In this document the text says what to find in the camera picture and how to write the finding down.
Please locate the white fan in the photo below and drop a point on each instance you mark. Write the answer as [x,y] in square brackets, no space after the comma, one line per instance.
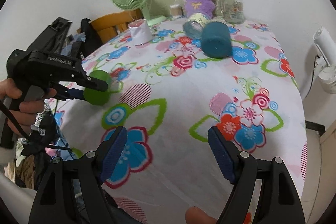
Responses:
[324,56]

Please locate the green cup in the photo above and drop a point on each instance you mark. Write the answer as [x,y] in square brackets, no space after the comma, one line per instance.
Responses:
[98,92]

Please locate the person's right hand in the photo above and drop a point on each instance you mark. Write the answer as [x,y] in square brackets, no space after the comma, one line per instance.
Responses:
[199,216]

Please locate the lidded glass jar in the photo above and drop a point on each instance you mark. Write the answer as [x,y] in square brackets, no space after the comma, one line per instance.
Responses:
[233,7]

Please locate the clear glass jar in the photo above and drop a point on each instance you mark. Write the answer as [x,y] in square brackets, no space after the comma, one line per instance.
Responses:
[194,26]

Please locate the white cup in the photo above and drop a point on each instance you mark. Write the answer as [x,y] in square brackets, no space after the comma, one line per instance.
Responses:
[140,32]

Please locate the teal cup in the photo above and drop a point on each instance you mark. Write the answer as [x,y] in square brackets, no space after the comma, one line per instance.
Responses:
[215,40]

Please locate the black folded stand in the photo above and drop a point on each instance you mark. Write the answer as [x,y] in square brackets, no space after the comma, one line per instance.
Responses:
[53,32]

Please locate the wooden chair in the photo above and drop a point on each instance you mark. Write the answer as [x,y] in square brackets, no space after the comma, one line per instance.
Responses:
[110,24]

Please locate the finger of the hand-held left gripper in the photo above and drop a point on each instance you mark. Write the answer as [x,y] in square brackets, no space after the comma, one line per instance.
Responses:
[76,94]
[95,83]

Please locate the floral tablecloth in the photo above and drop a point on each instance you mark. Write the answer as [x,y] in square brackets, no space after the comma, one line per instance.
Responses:
[189,92]

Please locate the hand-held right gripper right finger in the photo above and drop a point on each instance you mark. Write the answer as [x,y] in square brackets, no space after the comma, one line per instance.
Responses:
[221,153]

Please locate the pile of clothes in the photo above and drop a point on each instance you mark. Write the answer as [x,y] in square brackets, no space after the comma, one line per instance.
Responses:
[29,161]

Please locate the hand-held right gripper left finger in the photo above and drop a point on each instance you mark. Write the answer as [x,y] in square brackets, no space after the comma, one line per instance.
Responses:
[115,150]

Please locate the person's left hand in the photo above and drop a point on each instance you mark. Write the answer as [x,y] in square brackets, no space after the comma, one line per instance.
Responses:
[29,108]

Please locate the black bag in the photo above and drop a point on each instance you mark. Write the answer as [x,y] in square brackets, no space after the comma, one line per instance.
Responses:
[88,37]

